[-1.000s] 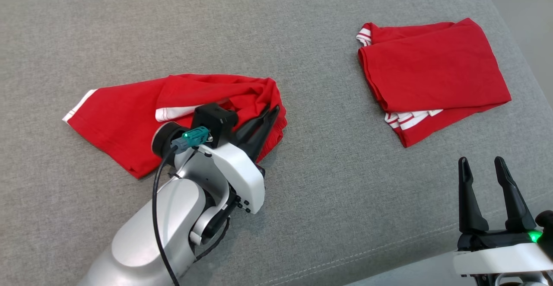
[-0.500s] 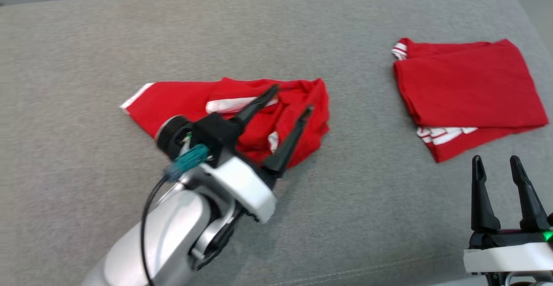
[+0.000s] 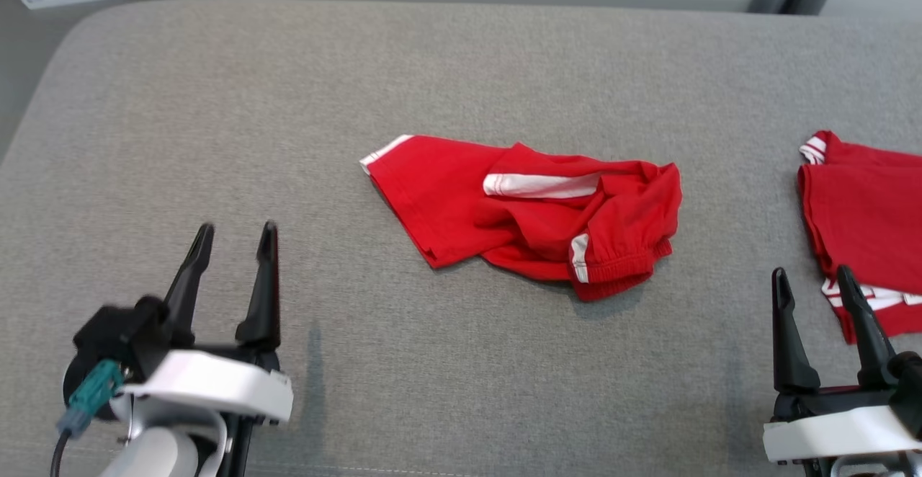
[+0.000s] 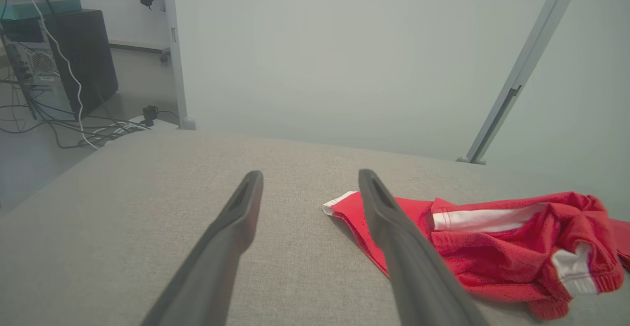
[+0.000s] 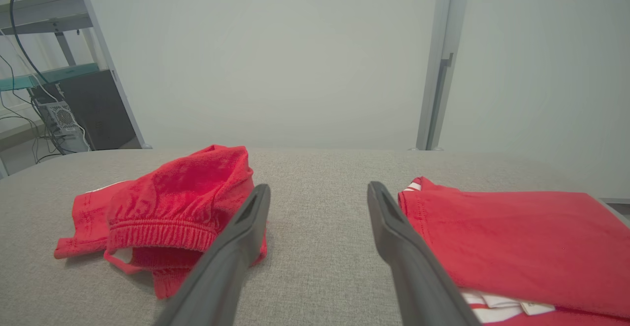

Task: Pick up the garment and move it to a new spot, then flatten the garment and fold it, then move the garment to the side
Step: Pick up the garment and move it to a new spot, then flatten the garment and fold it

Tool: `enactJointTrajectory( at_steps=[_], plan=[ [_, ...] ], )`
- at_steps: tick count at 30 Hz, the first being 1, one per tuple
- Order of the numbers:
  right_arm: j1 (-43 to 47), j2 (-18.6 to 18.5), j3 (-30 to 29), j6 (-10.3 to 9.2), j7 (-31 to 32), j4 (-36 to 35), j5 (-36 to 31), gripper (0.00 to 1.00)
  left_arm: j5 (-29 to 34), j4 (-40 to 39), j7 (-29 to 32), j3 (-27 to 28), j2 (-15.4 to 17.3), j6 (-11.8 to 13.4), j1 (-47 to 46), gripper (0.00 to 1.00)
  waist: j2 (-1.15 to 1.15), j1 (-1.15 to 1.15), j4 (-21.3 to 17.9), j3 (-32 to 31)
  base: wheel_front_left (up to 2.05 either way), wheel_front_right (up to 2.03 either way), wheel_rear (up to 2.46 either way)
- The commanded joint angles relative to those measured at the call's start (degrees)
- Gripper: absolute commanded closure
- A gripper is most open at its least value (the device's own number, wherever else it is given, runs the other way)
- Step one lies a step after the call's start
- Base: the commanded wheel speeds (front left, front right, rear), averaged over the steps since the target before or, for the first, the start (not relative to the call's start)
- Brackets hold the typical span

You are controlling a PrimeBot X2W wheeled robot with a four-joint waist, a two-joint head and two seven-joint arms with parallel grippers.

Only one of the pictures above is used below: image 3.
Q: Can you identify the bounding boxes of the red jersey with number 23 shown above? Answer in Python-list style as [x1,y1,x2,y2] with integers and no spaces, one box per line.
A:
[797,130,922,344]

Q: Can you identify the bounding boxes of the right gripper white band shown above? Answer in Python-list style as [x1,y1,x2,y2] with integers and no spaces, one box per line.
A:
[761,264,922,465]

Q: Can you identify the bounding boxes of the teal connector on left gripper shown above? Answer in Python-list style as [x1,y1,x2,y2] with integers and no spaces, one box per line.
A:
[57,359,125,439]

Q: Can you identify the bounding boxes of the red shorts with white stripes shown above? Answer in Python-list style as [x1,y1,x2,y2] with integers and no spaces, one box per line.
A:
[359,134,683,302]

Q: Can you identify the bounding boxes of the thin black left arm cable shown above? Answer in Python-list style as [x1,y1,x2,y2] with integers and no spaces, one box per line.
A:
[48,428,74,477]

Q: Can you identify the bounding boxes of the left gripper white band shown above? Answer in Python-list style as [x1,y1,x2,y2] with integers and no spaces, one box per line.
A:
[117,220,295,428]

